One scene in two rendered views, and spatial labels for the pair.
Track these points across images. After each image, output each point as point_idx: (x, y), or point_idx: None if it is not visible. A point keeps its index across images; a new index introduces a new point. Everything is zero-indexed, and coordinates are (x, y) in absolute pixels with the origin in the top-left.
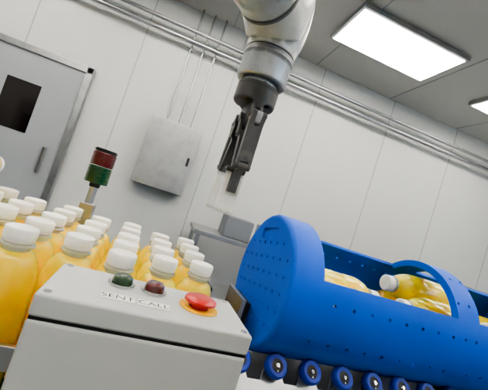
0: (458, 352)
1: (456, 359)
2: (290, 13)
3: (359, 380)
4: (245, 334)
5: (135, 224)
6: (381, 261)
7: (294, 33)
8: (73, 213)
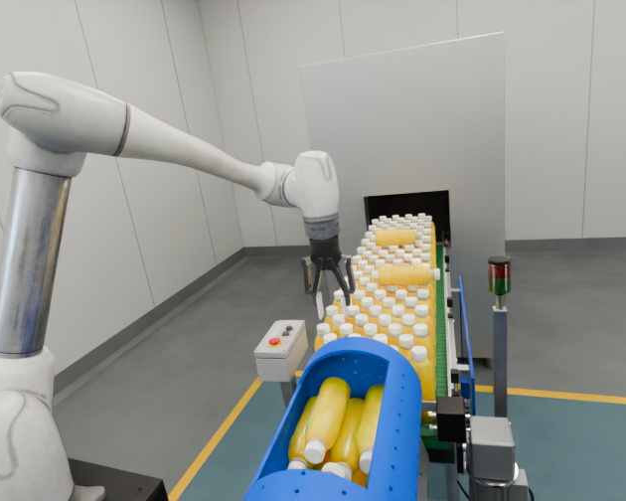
0: None
1: None
2: (288, 201)
3: None
4: (254, 350)
5: (421, 327)
6: (369, 470)
7: (296, 206)
8: (396, 309)
